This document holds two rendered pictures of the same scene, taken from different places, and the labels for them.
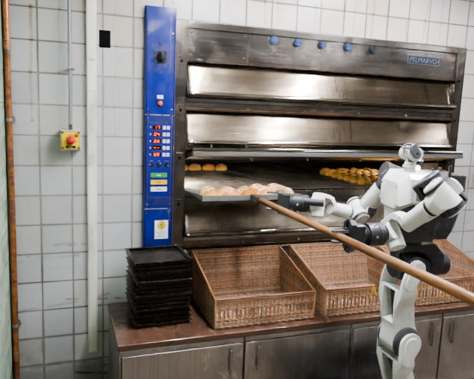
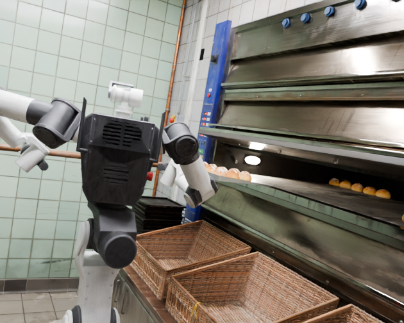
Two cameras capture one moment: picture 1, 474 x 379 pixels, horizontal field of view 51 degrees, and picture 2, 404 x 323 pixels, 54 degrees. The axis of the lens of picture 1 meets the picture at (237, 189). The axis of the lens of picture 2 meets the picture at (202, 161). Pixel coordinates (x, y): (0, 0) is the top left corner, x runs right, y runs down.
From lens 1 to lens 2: 3.22 m
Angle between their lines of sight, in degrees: 81
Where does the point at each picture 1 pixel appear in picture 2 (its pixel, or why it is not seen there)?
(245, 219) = (238, 208)
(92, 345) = not seen: hidden behind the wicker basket
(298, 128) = (292, 117)
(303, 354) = not seen: outside the picture
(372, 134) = (377, 126)
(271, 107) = (274, 93)
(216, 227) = (219, 207)
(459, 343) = not seen: outside the picture
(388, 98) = not seen: outside the picture
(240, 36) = (265, 28)
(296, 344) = (139, 311)
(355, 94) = (357, 66)
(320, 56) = (328, 25)
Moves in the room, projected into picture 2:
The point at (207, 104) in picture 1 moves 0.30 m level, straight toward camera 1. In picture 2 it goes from (235, 94) to (187, 85)
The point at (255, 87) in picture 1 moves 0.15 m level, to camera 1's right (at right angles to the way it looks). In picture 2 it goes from (263, 74) to (271, 70)
